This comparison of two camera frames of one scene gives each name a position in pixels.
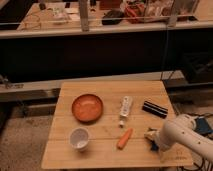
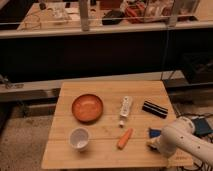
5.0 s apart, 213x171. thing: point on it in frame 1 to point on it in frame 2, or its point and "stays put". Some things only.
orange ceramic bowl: x=87 y=108 stays put
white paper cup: x=79 y=138 stays put
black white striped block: x=155 y=109 stays put
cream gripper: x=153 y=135 to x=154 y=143
